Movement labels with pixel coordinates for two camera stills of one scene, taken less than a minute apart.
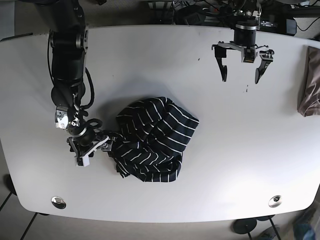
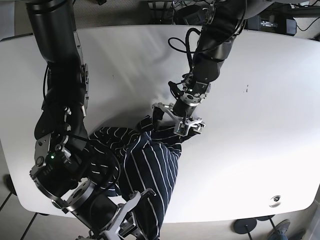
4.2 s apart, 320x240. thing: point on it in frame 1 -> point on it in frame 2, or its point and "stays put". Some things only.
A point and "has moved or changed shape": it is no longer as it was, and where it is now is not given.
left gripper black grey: [85, 144] -> [124, 223]
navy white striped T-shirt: [152, 135] has moved or changed shape
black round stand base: [244, 226] stays put
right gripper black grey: [244, 36] -> [182, 114]
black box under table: [191, 15] stays put
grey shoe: [270, 234] -> [279, 233]
